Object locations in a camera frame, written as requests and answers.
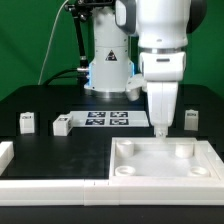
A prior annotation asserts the black cable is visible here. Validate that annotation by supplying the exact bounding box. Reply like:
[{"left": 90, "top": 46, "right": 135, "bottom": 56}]
[{"left": 43, "top": 68, "right": 88, "bottom": 86}]

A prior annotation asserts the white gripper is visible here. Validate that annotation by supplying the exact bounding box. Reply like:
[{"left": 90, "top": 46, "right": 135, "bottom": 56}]
[{"left": 140, "top": 52, "right": 186, "bottom": 138}]

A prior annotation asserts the white square tabletop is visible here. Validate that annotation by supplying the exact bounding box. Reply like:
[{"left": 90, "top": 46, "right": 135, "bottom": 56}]
[{"left": 109, "top": 137, "right": 224, "bottom": 183}]

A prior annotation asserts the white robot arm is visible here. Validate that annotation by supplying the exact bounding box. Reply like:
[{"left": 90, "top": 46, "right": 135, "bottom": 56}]
[{"left": 84, "top": 0, "right": 207, "bottom": 137}]

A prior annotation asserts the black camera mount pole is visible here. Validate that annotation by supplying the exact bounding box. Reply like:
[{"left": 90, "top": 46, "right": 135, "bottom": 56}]
[{"left": 65, "top": 0, "right": 92, "bottom": 86}]

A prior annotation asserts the white tag sheet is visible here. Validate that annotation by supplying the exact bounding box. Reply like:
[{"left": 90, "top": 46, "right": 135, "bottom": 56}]
[{"left": 70, "top": 111, "right": 149, "bottom": 127}]

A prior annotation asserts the white U-shaped fence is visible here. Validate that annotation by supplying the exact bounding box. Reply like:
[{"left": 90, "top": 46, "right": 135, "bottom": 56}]
[{"left": 0, "top": 139, "right": 224, "bottom": 207}]

